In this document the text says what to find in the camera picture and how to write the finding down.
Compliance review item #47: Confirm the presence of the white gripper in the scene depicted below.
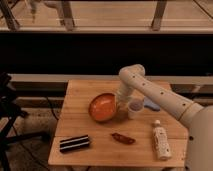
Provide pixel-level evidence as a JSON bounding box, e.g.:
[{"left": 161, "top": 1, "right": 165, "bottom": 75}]
[{"left": 116, "top": 84, "right": 133, "bottom": 110}]

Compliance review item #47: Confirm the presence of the orange ceramic bowl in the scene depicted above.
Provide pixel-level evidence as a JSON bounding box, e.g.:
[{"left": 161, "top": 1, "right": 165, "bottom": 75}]
[{"left": 88, "top": 93, "right": 117, "bottom": 122}]

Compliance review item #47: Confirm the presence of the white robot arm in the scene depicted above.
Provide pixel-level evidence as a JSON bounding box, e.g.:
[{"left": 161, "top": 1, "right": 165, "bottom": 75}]
[{"left": 116, "top": 64, "right": 213, "bottom": 171}]

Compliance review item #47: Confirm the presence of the white paper cup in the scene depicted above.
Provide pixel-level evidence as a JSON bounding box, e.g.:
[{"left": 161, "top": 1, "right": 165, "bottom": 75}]
[{"left": 127, "top": 98, "right": 143, "bottom": 119}]

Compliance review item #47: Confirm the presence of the blue cloth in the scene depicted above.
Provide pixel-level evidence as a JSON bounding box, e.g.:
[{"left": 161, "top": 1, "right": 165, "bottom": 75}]
[{"left": 144, "top": 97, "right": 160, "bottom": 111}]

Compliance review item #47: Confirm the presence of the wooden table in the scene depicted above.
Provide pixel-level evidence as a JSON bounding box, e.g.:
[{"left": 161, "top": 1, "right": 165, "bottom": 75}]
[{"left": 48, "top": 80, "right": 188, "bottom": 167}]

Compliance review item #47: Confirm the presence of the white plastic bottle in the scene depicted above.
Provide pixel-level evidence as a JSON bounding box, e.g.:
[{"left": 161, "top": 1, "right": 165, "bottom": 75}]
[{"left": 153, "top": 120, "right": 172, "bottom": 160}]

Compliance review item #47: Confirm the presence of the black white striped box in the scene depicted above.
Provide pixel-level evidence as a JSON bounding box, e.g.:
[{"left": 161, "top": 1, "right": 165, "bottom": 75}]
[{"left": 59, "top": 135, "right": 90, "bottom": 153}]

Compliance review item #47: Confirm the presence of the black chair base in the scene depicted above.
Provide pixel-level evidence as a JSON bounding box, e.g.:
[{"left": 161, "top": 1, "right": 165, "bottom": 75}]
[{"left": 0, "top": 72, "right": 50, "bottom": 171}]

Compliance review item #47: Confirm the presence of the black floor cable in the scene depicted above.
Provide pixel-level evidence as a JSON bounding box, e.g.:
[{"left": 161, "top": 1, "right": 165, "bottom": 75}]
[{"left": 44, "top": 96, "right": 60, "bottom": 122}]

